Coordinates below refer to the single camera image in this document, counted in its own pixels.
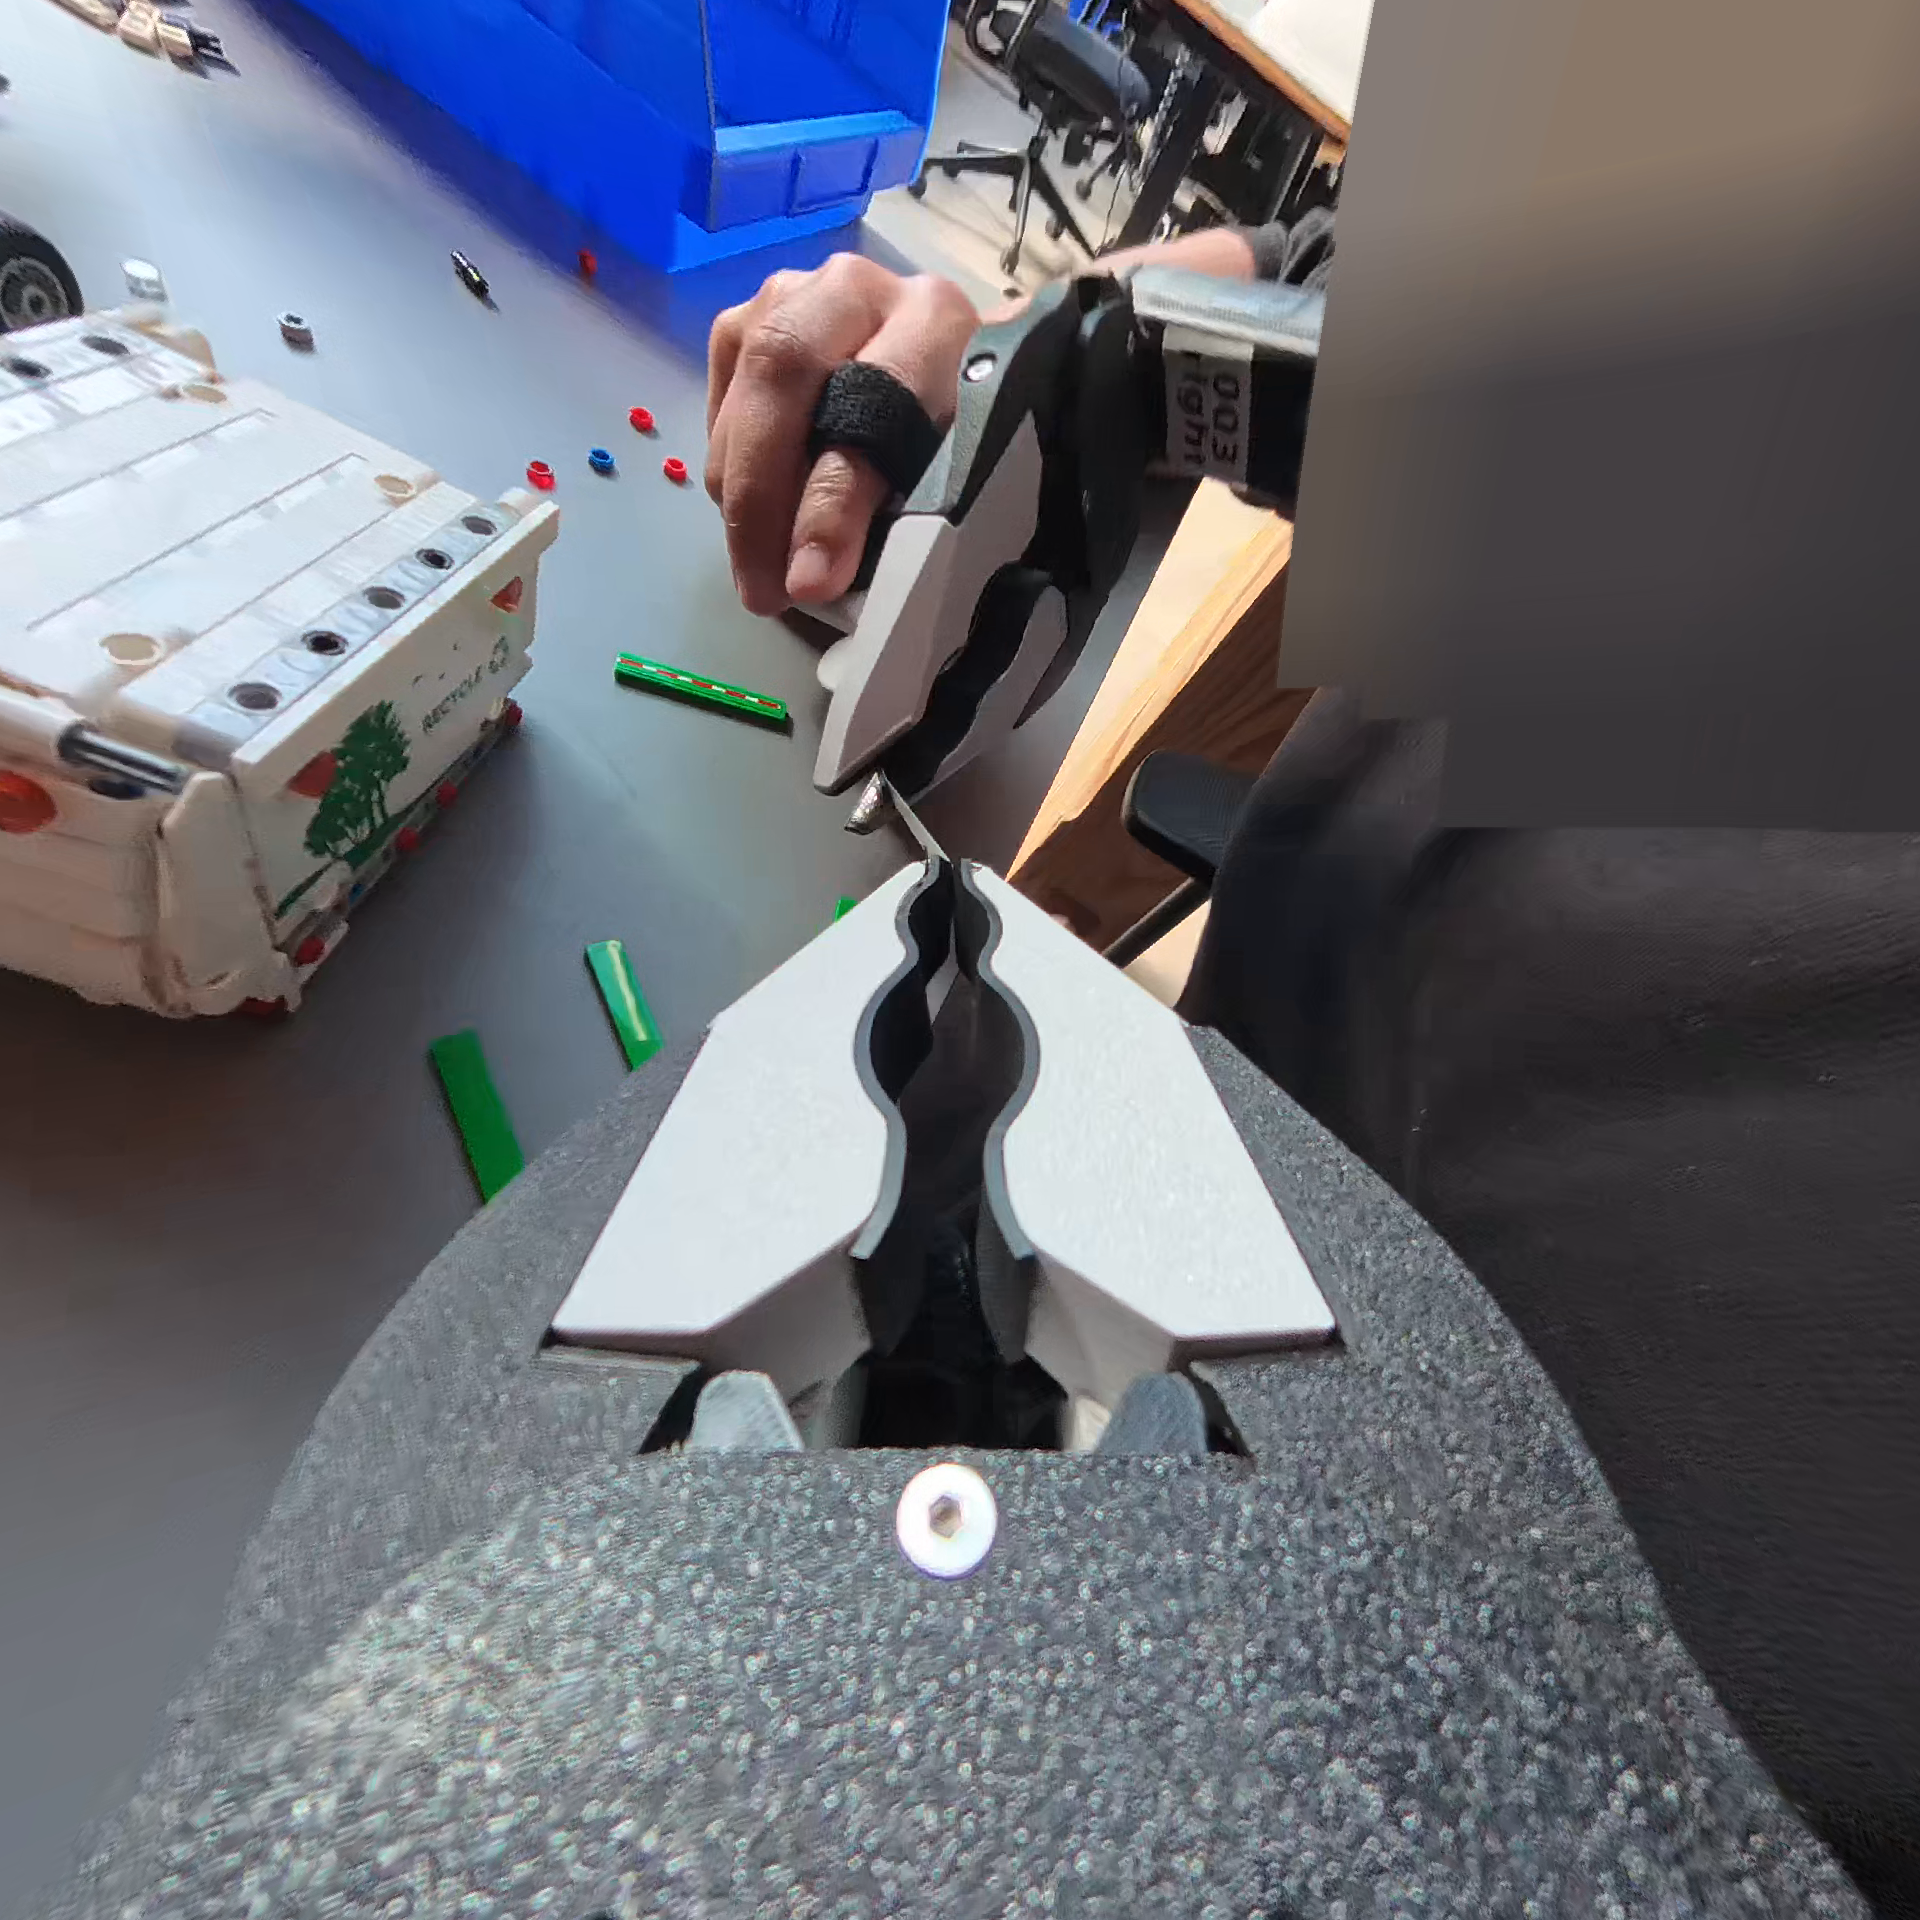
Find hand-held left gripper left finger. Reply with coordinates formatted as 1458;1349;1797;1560
549;862;962;1444

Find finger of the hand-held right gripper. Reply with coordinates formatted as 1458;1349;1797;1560
810;415;1049;799
897;587;1108;799

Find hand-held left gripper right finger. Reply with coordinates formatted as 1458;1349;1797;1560
958;859;1340;1444

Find long green lego tile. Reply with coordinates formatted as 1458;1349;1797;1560
427;1026;527;1206
583;936;666;1072

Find green striped lego tile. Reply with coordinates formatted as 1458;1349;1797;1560
613;651;794;735

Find white lego truck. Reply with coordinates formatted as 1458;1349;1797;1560
0;304;562;1023

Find black lego wheel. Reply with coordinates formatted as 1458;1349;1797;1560
0;210;86;335

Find tan lego pieces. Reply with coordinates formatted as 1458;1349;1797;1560
52;0;233;72

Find person's right hand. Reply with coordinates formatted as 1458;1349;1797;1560
702;248;988;619

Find black chair armrest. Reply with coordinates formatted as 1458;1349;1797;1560
1101;747;1259;968

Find black office chair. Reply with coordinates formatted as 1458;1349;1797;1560
911;0;1161;282

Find white desk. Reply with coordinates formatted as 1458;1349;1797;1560
1169;0;1375;152

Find person's dark grey clothing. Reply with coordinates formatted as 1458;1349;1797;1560
1177;688;1920;1920

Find blue plastic bin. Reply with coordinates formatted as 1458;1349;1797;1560
282;0;958;276

